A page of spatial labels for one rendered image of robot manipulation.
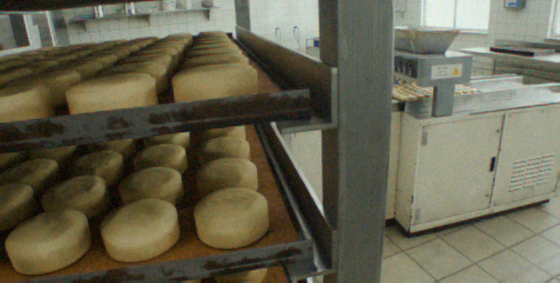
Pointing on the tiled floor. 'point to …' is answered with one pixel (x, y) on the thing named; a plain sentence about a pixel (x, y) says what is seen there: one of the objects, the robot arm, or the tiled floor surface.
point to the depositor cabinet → (476, 162)
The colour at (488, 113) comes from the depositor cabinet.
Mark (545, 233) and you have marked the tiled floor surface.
